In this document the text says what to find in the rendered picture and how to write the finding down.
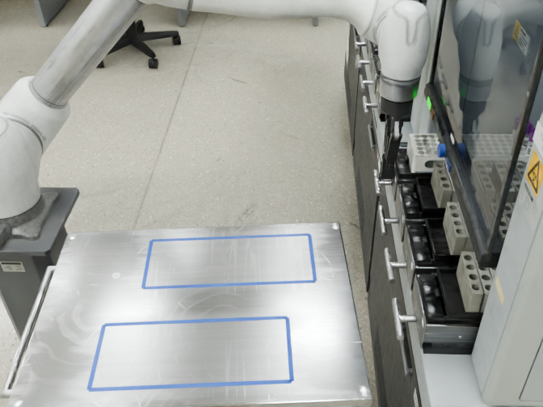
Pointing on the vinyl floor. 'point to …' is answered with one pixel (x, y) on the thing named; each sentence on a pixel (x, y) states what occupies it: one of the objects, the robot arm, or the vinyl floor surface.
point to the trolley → (195, 321)
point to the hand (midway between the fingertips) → (387, 166)
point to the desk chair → (132, 36)
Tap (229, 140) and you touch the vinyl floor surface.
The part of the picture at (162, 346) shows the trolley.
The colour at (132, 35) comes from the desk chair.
